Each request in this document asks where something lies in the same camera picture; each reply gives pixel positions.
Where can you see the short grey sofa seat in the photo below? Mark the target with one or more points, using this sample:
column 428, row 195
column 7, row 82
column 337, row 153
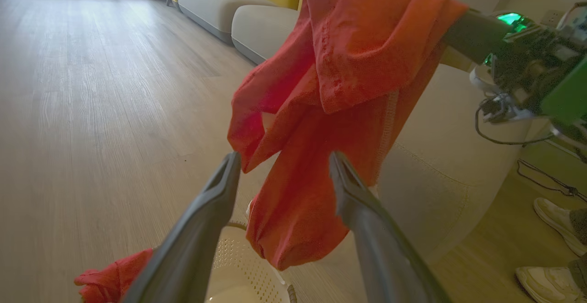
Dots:
column 263, row 30

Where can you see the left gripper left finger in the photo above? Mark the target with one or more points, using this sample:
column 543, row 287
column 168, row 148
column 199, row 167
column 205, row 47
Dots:
column 192, row 243

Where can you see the worn white sneaker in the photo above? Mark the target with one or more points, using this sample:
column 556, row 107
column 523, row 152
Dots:
column 545, row 284
column 557, row 220

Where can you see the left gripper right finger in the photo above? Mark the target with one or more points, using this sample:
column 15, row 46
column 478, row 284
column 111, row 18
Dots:
column 380, row 252

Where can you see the long grey sofa seat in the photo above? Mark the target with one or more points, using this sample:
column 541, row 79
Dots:
column 211, row 2

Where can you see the white perforated laundry basket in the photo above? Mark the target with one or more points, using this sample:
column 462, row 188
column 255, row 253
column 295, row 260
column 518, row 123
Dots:
column 238, row 271

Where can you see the white wall socket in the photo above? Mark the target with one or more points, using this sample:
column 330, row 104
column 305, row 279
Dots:
column 552, row 18

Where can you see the person's trouser leg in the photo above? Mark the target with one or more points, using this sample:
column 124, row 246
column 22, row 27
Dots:
column 578, row 273
column 579, row 225

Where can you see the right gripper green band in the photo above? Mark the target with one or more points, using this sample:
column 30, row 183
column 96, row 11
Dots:
column 545, row 74

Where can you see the small red cloth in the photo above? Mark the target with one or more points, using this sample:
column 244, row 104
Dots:
column 110, row 278

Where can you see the large red garment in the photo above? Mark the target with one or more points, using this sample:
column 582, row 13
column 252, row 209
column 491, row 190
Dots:
column 357, row 64

